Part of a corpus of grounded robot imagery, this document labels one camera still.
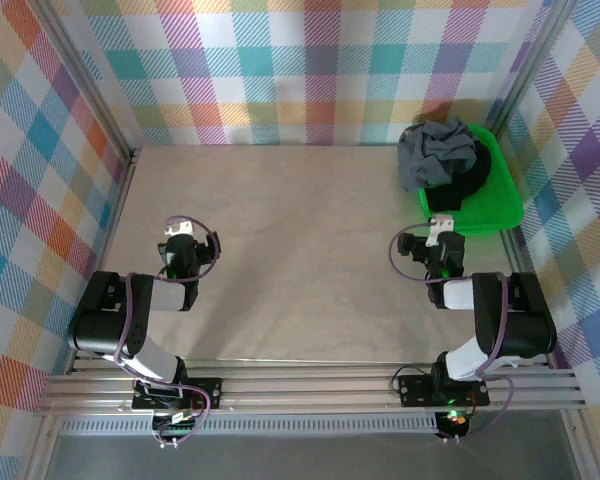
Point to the grey t-shirt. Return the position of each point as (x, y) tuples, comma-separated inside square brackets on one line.
[(432, 150)]

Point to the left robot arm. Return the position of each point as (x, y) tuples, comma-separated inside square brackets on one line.
[(95, 325)]

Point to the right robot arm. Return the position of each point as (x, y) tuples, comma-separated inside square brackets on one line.
[(525, 330)]

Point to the black t-shirt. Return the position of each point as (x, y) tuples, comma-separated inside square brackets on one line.
[(467, 185)]

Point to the green plastic tray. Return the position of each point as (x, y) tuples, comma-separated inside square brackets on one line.
[(497, 200)]

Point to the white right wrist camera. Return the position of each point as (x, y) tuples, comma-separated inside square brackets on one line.
[(440, 221)]

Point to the aluminium table side rail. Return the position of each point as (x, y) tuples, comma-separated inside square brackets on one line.
[(511, 252), (122, 200)]

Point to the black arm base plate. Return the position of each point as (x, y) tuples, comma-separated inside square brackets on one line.
[(415, 390), (207, 390)]

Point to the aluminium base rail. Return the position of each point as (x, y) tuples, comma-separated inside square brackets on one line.
[(305, 390)]

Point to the aluminium frame post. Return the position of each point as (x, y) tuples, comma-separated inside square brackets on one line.
[(87, 82), (530, 65)]

